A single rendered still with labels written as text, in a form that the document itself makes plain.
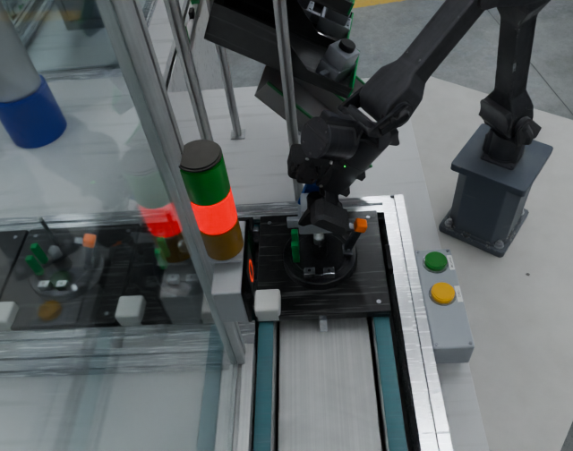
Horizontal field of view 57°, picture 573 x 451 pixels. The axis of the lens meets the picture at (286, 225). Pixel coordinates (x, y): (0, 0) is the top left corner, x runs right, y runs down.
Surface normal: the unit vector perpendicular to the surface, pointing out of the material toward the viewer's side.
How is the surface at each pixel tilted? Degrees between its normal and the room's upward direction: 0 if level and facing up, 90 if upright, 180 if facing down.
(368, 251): 0
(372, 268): 0
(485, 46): 0
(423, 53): 40
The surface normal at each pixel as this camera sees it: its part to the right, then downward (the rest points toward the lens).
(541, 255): -0.09, -0.66
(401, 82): -0.51, -0.35
